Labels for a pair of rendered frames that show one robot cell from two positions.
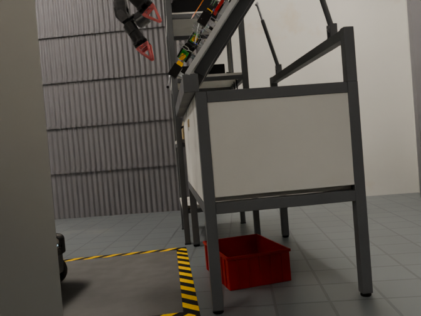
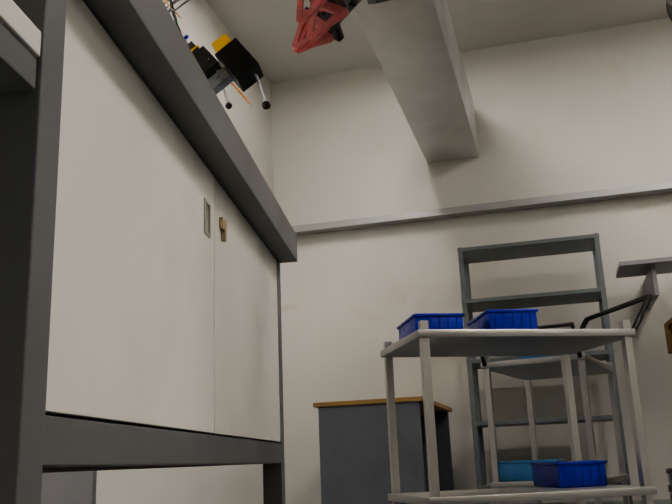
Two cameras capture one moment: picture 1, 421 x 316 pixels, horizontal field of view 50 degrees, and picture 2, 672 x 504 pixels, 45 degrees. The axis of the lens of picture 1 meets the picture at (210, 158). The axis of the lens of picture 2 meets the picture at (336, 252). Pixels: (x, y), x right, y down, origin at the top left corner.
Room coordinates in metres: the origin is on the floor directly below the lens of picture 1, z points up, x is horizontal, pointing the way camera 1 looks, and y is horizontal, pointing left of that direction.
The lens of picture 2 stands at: (3.32, 0.50, 0.35)
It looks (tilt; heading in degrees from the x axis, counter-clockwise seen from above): 15 degrees up; 191
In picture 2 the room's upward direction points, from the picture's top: 2 degrees counter-clockwise
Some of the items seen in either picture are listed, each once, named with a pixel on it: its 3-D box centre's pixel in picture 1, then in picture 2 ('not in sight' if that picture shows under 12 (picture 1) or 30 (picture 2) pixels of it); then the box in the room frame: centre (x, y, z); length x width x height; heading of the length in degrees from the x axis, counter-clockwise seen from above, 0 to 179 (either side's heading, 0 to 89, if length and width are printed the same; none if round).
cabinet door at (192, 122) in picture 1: (195, 148); (249, 328); (1.91, 0.06, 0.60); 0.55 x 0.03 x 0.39; 6
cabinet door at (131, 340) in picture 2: (189, 148); (149, 255); (2.46, 0.11, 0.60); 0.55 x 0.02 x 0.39; 6
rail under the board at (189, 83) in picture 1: (183, 101); (222, 154); (2.19, 0.10, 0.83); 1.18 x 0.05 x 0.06; 6
